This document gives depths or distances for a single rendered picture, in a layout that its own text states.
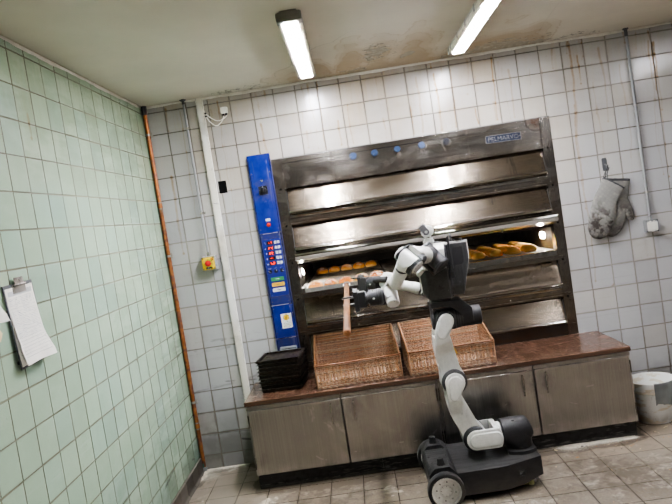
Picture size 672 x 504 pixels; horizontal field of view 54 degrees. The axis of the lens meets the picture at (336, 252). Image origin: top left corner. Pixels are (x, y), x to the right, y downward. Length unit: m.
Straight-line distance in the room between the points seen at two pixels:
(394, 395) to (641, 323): 1.87
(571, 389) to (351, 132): 2.21
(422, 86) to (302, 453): 2.57
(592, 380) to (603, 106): 1.86
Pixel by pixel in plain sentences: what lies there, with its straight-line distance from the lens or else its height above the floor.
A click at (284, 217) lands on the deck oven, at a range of 4.66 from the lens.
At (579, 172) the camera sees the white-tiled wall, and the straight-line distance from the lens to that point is 4.90.
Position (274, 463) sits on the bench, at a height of 0.17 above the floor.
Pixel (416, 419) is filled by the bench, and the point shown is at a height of 0.32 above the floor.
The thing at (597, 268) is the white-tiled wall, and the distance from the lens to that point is 4.95.
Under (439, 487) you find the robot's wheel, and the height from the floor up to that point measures 0.13.
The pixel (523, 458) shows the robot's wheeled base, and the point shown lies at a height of 0.17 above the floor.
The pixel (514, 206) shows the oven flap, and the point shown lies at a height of 1.52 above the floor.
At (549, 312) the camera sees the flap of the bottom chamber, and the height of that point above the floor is 0.75.
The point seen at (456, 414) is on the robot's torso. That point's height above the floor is 0.43.
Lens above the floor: 1.64
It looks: 3 degrees down
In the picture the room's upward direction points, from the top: 9 degrees counter-clockwise
